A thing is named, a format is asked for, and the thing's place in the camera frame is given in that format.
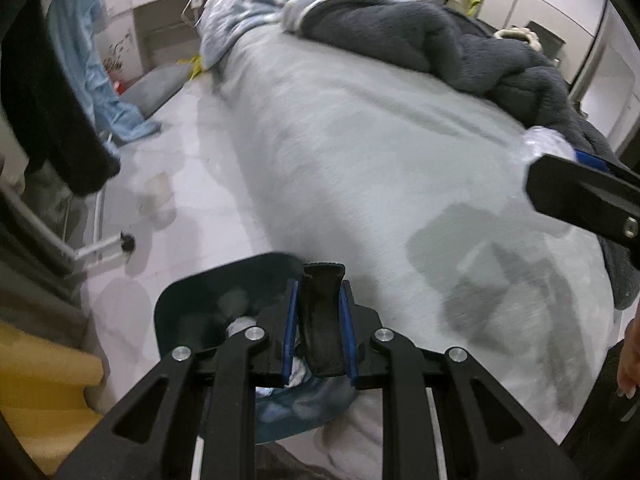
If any bed with grey sheet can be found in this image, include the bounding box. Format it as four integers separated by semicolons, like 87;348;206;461
200;0;617;480

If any yellow foam block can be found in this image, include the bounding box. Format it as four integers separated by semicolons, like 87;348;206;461
0;320;106;477

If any white vanity table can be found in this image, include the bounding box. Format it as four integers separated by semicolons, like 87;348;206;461
102;0;224;87

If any blue patterned quilt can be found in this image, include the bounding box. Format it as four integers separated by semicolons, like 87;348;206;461
200;0;362;69

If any grey floor cushion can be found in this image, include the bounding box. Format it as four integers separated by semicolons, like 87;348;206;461
120;64;194;117

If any person's right hand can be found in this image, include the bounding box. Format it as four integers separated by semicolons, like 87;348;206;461
618;317;640;399

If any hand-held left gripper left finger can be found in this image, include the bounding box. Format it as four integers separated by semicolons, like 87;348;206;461
55;277;301;480

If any yellow cable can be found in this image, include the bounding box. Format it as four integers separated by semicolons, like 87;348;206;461
180;55;207;81

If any dark teal trash bin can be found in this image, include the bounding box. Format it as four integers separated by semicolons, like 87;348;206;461
154;252;362;444

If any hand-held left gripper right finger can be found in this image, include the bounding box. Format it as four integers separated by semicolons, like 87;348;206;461
339;280;581;480

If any dark grey fleece blanket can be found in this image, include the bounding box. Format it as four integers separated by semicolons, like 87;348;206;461
300;0;640;311

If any light blue hanging cloth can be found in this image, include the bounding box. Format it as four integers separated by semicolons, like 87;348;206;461
47;0;162;147

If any black hanging garment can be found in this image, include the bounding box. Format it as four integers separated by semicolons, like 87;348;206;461
0;0;122;199

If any person's dark clothing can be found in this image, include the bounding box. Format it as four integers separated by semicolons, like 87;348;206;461
560;337;640;480

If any white wheeled rack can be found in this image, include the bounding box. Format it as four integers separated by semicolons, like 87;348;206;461
0;175;137;277

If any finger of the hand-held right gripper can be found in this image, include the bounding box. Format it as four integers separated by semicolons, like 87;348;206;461
525;153;640;249
574;149;640;182

